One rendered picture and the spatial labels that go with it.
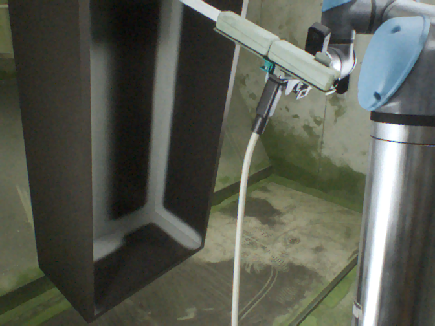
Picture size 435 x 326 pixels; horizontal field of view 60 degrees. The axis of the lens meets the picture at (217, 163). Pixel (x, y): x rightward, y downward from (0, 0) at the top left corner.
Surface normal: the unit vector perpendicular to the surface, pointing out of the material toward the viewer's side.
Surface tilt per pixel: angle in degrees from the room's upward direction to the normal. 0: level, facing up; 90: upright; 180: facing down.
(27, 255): 57
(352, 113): 90
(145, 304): 0
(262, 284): 0
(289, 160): 90
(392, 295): 81
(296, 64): 90
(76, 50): 90
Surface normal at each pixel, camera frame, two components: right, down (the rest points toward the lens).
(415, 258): -0.18, 0.22
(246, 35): -0.66, 0.29
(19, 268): 0.61, -0.29
